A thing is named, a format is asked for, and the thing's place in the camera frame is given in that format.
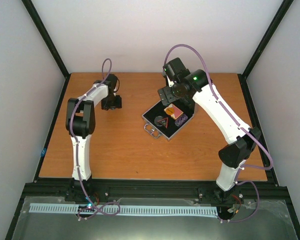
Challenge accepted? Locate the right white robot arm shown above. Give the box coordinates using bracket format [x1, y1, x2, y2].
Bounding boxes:
[158, 66, 261, 192]

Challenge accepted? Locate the tall purple chip stack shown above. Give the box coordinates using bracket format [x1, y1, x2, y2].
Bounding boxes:
[174, 114, 188, 127]

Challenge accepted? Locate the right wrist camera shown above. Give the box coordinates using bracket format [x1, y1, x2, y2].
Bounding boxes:
[162, 57, 190, 87]

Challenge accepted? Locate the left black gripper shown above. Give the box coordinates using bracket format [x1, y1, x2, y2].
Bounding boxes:
[101, 95, 122, 110]

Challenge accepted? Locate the clear round dealer button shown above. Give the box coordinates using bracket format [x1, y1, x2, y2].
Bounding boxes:
[154, 115, 166, 127]

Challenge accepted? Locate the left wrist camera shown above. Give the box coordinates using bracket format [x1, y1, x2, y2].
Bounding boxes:
[107, 73, 120, 95]

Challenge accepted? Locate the aluminium poker case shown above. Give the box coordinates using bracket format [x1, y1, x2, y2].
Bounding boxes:
[142, 99, 196, 141]

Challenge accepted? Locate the white slotted cable duct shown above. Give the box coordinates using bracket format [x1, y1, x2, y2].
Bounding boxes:
[28, 203, 218, 218]

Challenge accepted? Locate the red black triangular button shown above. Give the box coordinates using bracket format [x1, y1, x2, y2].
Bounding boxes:
[156, 117, 169, 129]

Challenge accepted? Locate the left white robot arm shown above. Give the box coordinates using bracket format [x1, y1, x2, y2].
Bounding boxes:
[65, 73, 122, 181]

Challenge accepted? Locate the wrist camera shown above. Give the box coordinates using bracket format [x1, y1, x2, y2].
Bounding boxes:
[162, 57, 190, 87]
[107, 73, 120, 95]

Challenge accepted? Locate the orange blue round button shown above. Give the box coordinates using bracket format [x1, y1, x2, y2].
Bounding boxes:
[164, 107, 175, 116]

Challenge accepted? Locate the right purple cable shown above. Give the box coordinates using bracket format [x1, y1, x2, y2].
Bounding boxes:
[163, 43, 275, 224]

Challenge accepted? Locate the black aluminium frame rail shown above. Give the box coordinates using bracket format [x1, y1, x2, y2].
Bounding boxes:
[21, 178, 291, 205]

